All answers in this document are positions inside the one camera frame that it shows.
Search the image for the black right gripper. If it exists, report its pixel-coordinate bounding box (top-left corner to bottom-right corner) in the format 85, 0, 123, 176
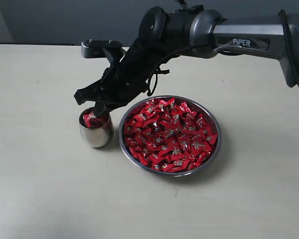
74, 40, 167, 117

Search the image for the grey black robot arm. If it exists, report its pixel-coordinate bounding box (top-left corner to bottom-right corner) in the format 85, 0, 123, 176
74, 5, 299, 116

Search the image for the stainless steel cup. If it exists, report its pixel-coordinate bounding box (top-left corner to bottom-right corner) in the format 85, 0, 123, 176
79, 107, 114, 148

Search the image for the steel bowl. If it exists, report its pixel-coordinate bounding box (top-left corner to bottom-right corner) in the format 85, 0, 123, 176
118, 95, 222, 178

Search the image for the pile of red wrapped candies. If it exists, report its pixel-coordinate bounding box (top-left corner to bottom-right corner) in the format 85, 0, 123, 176
123, 97, 219, 173

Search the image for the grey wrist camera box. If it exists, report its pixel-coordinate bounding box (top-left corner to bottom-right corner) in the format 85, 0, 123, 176
81, 40, 125, 61

